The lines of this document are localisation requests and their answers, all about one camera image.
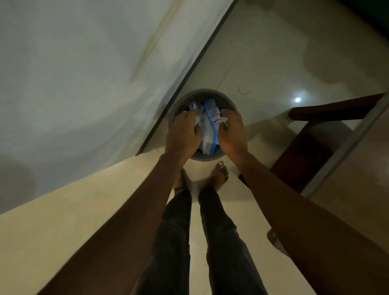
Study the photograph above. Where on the person's right forearm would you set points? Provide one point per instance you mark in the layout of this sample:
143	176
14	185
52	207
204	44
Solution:
304	228

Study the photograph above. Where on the thin dark curved thread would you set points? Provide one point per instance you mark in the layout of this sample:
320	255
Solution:
243	93

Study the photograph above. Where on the clear zip plastic bag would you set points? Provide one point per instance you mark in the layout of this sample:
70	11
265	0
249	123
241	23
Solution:
209	127

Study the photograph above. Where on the dark round waste bin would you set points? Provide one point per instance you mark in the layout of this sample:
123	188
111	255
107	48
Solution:
182	100

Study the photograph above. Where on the green armchair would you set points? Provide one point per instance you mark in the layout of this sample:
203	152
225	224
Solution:
373	12

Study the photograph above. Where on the brown wooden table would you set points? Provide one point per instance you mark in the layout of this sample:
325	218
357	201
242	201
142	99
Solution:
304	158

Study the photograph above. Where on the person's right foot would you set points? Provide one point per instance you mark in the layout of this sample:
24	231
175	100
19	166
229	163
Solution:
217	176

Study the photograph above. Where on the person's dark trousers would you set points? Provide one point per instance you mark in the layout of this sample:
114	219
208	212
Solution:
170	249

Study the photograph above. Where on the person's right hand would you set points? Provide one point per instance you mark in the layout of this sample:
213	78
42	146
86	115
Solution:
234	136

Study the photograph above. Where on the person's left hand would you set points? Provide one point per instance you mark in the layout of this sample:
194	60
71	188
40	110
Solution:
182	136

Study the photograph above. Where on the person's left forearm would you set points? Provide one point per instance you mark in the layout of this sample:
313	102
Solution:
121	237

